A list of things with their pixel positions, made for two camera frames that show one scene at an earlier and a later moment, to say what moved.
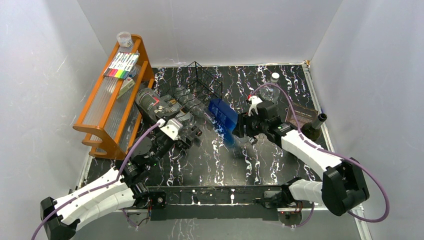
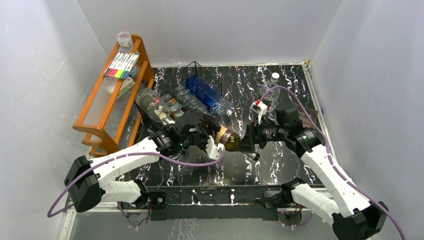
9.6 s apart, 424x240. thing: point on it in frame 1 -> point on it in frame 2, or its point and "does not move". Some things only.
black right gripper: (244, 119) -> (246, 145)
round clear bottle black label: (152, 104) does not move
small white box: (127, 83) does not move
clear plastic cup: (124, 39) does not move
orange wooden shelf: (113, 111) does not move
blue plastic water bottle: (225, 118) -> (208, 96)
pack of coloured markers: (122, 65) does not move
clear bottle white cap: (271, 92) does not move
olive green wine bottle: (312, 131) -> (228, 138)
